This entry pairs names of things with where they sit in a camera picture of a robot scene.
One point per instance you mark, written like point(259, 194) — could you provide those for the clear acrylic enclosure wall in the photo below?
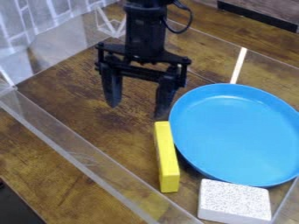
point(79, 159)

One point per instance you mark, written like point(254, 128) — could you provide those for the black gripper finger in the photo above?
point(112, 84)
point(164, 95)

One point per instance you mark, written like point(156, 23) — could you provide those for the dark wooden furniture edge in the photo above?
point(279, 13)

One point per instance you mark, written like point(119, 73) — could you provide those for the yellow butter block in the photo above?
point(167, 159)

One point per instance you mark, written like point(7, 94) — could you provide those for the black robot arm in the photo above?
point(149, 2)

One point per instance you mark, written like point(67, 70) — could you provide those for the white speckled sponge block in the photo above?
point(234, 204)

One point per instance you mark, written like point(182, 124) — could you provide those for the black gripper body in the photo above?
point(141, 58)

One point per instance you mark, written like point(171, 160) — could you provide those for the blue round tray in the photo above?
point(236, 134)

